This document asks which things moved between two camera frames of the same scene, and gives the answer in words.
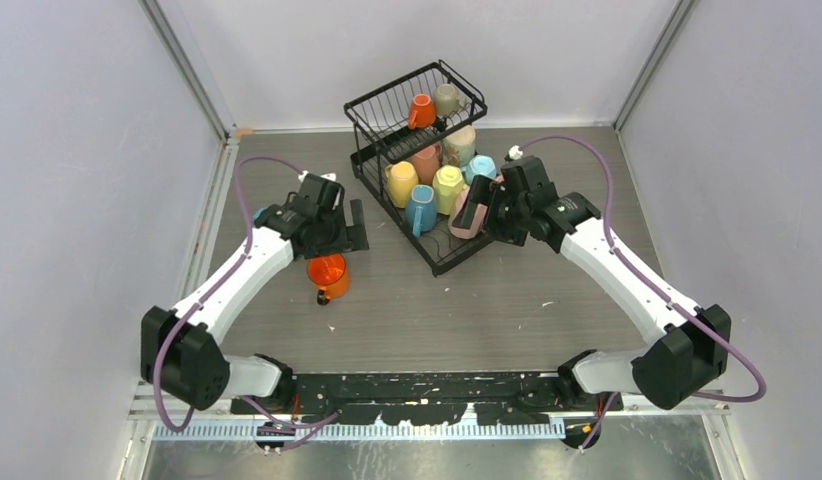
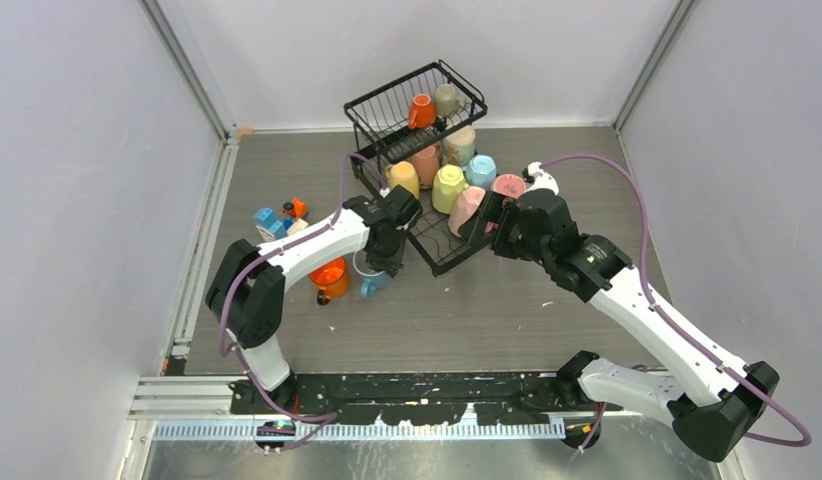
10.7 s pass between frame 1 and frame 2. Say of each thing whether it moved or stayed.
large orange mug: stayed
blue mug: moved
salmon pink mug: stayed
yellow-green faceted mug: stayed
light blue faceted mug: stayed
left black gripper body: moved
